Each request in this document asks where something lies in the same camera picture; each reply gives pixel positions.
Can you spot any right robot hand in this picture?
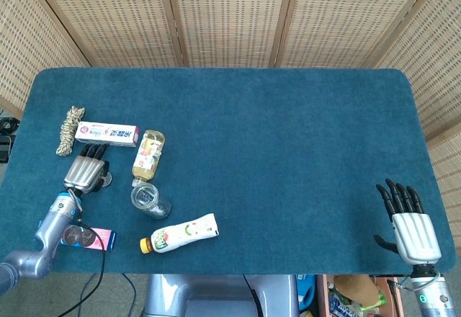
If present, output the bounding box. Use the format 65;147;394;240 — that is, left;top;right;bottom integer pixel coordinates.
373;178;442;264

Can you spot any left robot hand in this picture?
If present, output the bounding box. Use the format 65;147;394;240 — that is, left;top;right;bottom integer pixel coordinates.
63;143;111;194

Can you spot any white labelled drink bottle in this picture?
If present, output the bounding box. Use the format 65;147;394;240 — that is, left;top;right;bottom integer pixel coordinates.
140;213;220;254

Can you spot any white toothpaste box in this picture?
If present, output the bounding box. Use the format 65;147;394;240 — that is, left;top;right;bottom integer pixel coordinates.
74;121;142;148

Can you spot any small yellow snack packet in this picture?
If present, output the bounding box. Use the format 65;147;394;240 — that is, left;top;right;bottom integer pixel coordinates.
131;130;166;187

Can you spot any red storage box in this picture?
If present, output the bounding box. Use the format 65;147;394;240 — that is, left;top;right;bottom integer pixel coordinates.
316;274;401;317

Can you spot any pink blue cookie pack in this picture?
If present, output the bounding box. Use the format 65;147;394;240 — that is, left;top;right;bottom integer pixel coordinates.
61;225;118;251

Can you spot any clear glass bottle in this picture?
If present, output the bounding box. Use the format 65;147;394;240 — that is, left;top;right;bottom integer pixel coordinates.
130;182;173;220

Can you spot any tan plush toy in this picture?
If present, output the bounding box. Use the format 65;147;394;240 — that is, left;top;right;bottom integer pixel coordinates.
333;274;379;305

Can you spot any blue plastic container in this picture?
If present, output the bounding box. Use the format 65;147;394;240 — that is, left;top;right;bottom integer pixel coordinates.
297;274;318;313

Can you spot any blue table cloth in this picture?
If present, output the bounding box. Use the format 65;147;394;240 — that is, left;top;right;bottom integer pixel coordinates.
0;67;457;275

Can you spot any grey robot torso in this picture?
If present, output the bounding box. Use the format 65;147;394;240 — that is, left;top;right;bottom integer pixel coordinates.
143;273;300;317

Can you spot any beige rope bundle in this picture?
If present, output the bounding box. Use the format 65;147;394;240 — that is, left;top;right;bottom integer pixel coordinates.
55;106;86;157

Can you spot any black cable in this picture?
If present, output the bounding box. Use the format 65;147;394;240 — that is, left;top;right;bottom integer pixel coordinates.
55;219;107;317

